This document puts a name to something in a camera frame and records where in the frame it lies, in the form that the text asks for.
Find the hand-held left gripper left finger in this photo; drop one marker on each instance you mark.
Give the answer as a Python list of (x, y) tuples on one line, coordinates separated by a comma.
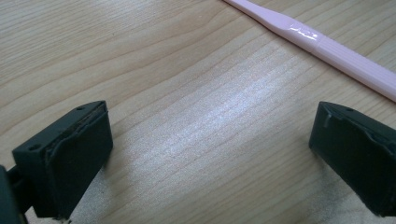
[(74, 161)]

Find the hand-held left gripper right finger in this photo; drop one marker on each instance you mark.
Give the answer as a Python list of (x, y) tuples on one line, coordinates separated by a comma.
[(358, 155)]

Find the pink toothbrush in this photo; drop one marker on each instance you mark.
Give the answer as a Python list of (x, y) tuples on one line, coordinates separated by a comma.
[(342, 54)]

